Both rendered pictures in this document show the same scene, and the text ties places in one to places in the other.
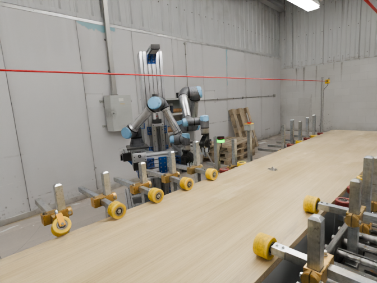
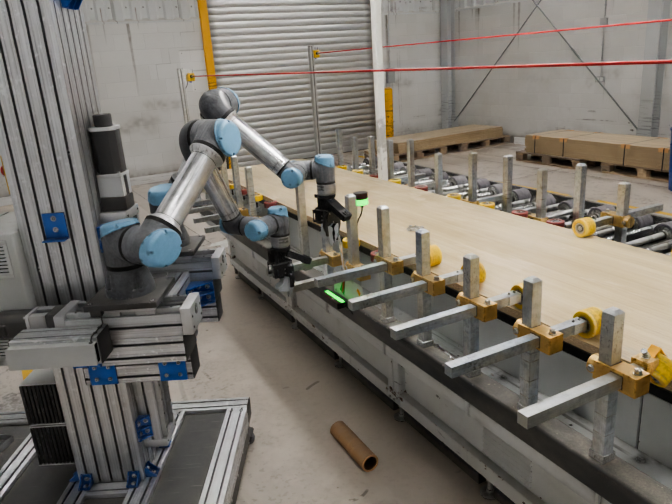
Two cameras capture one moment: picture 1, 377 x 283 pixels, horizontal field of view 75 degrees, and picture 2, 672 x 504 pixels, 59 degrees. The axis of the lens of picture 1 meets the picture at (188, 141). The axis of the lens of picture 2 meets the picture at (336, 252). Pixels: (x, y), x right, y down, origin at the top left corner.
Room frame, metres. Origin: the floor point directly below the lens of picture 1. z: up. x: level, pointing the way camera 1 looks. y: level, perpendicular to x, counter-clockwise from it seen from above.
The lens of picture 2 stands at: (1.41, 2.05, 1.69)
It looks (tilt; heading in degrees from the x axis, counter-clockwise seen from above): 18 degrees down; 287
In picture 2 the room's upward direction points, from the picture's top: 4 degrees counter-clockwise
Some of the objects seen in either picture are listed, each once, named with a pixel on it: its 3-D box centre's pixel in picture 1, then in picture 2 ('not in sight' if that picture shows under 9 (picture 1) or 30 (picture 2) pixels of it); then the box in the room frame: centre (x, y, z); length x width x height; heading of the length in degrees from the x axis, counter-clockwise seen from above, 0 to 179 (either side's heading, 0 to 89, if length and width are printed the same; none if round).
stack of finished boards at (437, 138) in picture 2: not in sight; (439, 137); (2.68, -8.75, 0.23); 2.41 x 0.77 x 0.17; 48
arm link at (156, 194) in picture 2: (181, 126); (165, 203); (2.70, 0.07, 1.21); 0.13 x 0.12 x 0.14; 99
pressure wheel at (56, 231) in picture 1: (61, 226); (656, 368); (1.07, 0.62, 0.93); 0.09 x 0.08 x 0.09; 43
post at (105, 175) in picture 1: (109, 210); (530, 358); (1.35, 0.49, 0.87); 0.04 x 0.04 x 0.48; 43
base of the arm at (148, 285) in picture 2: (136, 141); (128, 276); (2.56, 0.55, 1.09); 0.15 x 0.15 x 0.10
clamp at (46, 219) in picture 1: (56, 214); (617, 374); (1.16, 0.69, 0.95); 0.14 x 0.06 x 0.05; 133
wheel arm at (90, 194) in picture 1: (96, 197); (524, 343); (1.37, 0.56, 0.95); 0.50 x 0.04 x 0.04; 43
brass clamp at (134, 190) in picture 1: (141, 187); (475, 305); (1.51, 0.32, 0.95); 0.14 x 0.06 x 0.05; 133
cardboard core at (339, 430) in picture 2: not in sight; (353, 445); (2.07, -0.13, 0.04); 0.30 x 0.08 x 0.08; 133
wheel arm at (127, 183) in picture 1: (133, 185); (463, 311); (1.54, 0.38, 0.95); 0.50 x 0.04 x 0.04; 43
